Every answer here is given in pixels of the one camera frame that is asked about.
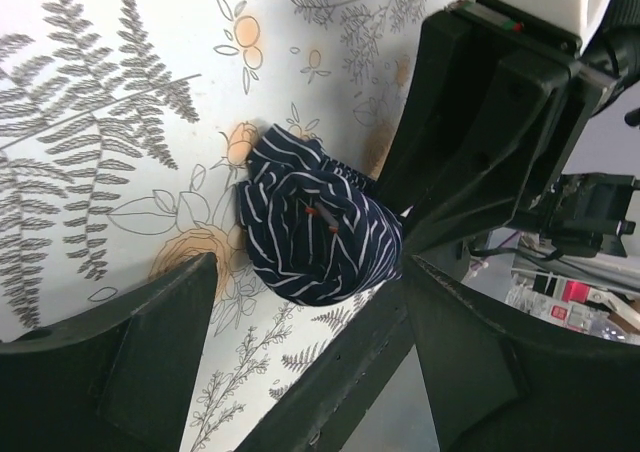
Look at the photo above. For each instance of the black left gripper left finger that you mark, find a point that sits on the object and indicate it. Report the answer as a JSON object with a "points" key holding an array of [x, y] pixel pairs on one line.
{"points": [[118, 377]]}

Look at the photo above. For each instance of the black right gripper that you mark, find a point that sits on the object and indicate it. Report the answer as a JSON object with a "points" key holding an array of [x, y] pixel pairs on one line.
{"points": [[497, 102]]}

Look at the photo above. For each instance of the navy striped underwear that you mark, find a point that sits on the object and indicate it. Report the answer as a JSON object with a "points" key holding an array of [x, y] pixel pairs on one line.
{"points": [[314, 234]]}

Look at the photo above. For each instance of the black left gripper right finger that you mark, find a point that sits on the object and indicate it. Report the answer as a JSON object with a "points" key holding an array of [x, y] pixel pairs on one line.
{"points": [[498, 379]]}

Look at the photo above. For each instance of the floral patterned table mat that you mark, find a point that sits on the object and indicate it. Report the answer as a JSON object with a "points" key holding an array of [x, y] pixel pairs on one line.
{"points": [[125, 125]]}

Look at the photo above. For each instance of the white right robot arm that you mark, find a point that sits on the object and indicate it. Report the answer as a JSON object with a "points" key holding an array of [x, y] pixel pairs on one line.
{"points": [[588, 211]]}

